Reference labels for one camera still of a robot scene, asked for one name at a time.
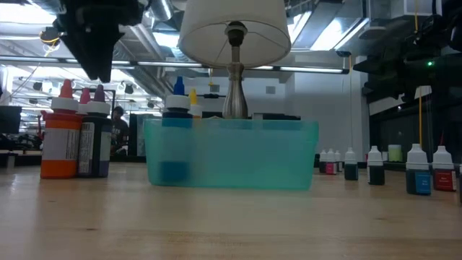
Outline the long linear ceiling light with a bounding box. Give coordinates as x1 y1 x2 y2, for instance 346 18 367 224
0 56 351 75

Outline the white ceiling air unit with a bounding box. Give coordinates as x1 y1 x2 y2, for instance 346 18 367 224
367 0 443 19

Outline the silver round ventilation duct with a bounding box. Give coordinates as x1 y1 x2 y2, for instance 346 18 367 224
146 0 174 22

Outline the small black dye bottle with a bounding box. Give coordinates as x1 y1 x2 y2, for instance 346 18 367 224
367 145 385 186

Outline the small red-label dye bottle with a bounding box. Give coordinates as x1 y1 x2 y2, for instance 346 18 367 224
432 145 457 192

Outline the black monitor screen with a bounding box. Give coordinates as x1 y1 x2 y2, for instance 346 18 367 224
0 105 22 134

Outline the teal translucent plastic bin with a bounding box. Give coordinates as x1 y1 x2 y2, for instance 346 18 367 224
143 118 320 191

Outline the person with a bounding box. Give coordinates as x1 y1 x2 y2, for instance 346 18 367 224
110 105 130 157

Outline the black bent tube stand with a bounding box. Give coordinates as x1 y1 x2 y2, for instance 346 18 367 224
197 92 227 118

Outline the small green dye bottle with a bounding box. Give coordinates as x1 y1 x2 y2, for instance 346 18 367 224
344 147 359 181

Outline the long grey ceiling duct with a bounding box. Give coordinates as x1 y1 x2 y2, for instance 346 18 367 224
118 21 167 62

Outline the large yellow food colouring bottle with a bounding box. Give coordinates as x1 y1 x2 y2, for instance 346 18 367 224
188 88 205 120

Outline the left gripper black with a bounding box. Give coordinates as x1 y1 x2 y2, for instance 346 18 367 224
57 0 145 84

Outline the dark grey partition panel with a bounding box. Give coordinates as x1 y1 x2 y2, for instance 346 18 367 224
128 113 147 158

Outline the light green cup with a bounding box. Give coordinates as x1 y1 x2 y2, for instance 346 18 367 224
388 144 404 163

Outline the large blue food colouring bottle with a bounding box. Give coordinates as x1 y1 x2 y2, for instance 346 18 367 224
160 75 194 183

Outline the small pink dye bottle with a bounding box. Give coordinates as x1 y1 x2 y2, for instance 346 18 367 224
326 148 339 176

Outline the table lamp white shade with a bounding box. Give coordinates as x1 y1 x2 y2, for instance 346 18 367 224
177 0 292 120

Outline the yellow power cable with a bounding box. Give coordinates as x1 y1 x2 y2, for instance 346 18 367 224
414 13 423 146

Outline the large orange food colouring bottle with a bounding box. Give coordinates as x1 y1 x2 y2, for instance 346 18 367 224
40 79 83 180

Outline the small blue-label dye bottle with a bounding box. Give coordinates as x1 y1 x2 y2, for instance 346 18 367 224
405 143 432 196

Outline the large purple food colouring bottle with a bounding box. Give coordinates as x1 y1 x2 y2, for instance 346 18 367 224
77 84 113 178

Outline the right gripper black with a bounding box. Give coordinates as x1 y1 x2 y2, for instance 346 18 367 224
352 35 429 104

